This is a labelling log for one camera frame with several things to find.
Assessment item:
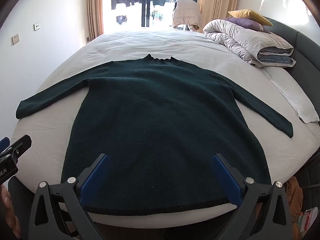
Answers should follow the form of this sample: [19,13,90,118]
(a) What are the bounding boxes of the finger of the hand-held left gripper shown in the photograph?
[0,137,11,153]
[0,134,32,167]

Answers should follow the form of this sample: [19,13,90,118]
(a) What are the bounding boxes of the dark grey upholstered headboard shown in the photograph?
[262,16,320,155]

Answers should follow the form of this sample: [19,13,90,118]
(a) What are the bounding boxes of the yellow pillow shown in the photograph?
[227,9,273,27]

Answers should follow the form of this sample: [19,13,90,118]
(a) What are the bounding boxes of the person's left hand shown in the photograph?
[0,185,22,239]

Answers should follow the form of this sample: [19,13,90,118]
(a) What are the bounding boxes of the bed with white sheet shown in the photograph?
[11,27,320,230]

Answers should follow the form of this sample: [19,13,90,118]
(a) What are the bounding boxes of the white flat pillow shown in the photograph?
[261,66,320,123]

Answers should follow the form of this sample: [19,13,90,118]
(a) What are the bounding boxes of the white patterned bag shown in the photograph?
[296,206,320,240]

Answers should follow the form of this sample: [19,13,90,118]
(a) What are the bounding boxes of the glass balcony door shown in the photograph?
[102,0,200,34]

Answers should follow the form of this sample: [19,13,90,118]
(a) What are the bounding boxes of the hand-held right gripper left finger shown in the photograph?
[28,153,110,240]

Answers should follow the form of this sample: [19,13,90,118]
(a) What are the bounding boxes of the beige padded jacket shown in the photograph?
[172,0,202,32]

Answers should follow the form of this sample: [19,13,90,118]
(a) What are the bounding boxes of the orange brown cloth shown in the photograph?
[285,176,304,220]

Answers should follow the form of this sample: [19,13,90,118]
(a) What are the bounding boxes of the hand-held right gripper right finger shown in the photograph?
[211,153,293,240]

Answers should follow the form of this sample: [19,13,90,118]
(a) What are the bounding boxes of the purple pillow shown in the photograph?
[226,17,272,33]

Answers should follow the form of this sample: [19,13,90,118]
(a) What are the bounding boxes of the dark green blanket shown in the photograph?
[15,54,293,217]

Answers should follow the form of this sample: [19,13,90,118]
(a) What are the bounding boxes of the folded grey white duvet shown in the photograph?
[202,19,297,68]

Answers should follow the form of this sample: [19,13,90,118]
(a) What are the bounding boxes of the beige curtain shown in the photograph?
[86,0,104,40]
[197,0,239,34]

